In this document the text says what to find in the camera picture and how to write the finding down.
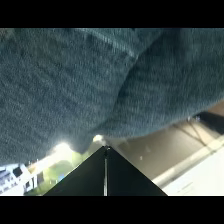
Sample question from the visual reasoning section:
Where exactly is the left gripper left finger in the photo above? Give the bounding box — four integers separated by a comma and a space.
44, 145, 107, 197

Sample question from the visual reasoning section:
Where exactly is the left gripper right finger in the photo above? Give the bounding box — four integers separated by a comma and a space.
106, 145, 168, 197

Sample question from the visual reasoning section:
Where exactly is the dark grey garment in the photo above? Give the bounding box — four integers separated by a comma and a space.
0, 28, 224, 165

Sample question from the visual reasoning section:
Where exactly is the silver frame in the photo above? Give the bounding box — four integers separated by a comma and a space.
151, 133, 224, 189

